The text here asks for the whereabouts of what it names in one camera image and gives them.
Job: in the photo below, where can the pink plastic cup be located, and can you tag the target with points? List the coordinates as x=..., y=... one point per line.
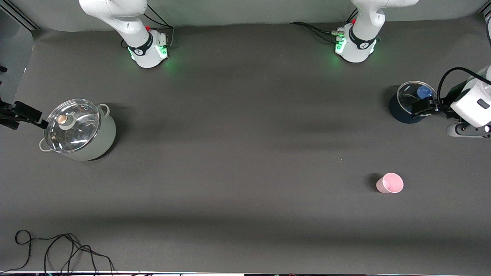
x=389, y=183

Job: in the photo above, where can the glass lid with blue knob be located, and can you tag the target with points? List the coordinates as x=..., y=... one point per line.
x=406, y=96

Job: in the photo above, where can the mint green cooking pot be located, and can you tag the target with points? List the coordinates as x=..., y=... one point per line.
x=103, y=142

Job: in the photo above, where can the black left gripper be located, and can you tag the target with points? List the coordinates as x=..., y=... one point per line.
x=447, y=102

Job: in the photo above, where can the glass lid with copper knob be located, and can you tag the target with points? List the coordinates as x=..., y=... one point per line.
x=76, y=134

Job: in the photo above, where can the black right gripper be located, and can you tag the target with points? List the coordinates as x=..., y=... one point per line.
x=8, y=111

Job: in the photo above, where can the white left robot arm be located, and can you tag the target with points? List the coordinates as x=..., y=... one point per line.
x=362, y=38

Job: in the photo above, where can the dark blue saucepan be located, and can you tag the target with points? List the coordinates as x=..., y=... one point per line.
x=399, y=113

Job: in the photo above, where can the dark grey table mat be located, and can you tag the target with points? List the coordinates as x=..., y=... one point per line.
x=245, y=153

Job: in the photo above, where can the dark aluminium frame rail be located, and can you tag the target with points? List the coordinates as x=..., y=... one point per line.
x=21, y=17

